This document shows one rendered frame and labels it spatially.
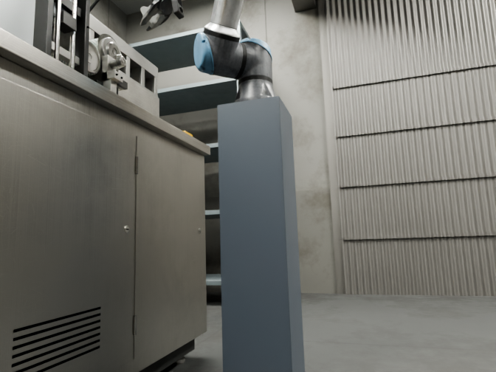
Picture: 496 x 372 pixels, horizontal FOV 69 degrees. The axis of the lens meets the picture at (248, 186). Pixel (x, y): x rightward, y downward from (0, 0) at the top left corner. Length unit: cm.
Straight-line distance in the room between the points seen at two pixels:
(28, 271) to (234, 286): 52
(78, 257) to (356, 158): 268
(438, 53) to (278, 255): 286
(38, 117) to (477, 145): 309
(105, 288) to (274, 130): 64
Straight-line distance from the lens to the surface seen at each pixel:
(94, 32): 220
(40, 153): 93
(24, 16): 146
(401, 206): 326
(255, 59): 124
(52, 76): 97
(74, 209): 98
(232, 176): 110
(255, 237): 106
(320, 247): 330
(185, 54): 364
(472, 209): 334
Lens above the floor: 48
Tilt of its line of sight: 8 degrees up
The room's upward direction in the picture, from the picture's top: 2 degrees counter-clockwise
